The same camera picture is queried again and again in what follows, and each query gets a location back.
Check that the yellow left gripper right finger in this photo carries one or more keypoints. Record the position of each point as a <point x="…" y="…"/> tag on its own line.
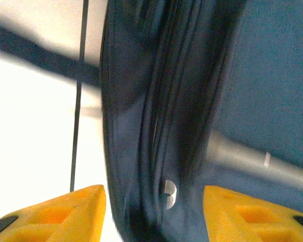
<point x="255" y="216"/>

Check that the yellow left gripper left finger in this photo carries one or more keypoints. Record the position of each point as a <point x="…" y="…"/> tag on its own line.
<point x="65" y="216"/>

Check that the navy blue student backpack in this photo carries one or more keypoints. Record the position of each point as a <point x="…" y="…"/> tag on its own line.
<point x="166" y="88"/>

